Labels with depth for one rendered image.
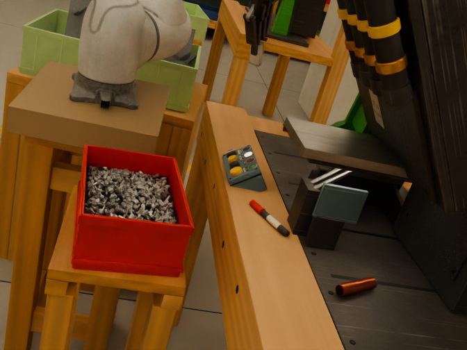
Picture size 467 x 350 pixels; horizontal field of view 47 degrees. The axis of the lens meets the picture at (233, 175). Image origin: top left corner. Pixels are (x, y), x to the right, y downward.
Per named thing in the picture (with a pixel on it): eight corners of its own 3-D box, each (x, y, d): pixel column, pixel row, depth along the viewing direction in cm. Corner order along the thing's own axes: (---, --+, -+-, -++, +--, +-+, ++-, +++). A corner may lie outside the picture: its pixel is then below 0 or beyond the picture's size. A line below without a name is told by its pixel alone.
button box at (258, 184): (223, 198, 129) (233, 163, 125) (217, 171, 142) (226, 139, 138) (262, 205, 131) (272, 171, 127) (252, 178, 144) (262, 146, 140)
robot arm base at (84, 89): (67, 106, 139) (69, 86, 136) (71, 76, 157) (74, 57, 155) (139, 116, 144) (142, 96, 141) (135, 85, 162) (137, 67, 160)
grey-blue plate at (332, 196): (303, 245, 111) (325, 185, 105) (301, 239, 113) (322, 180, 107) (346, 252, 113) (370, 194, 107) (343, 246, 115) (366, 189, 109)
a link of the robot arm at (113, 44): (63, 67, 146) (71, -16, 136) (109, 58, 161) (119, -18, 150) (109, 89, 140) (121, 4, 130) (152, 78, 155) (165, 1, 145)
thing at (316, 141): (299, 163, 96) (304, 147, 95) (281, 130, 110) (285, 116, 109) (489, 200, 104) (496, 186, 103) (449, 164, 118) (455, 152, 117)
